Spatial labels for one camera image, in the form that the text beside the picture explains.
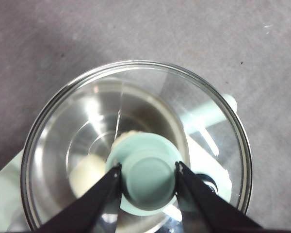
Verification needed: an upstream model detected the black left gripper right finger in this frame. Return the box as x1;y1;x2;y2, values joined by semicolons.
176;161;262;233

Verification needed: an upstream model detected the mint green breakfast machine base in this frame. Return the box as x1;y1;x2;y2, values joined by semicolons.
0;94;238;233

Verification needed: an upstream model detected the glass pot lid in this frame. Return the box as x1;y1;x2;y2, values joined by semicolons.
20;59;253;231

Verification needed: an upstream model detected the pleated bun with green dots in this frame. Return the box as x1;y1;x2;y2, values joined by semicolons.
111;130;146;147

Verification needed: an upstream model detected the mint green long-handled pot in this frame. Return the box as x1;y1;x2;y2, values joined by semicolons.
42;79;238;219

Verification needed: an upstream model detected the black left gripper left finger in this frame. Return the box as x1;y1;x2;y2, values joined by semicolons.
40;164;122;233

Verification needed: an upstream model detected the green grill lid, silver handle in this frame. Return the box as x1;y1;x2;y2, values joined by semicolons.
0;173;27;233

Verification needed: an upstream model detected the smooth white steamed bun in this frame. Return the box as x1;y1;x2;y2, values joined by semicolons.
69;155;107;198

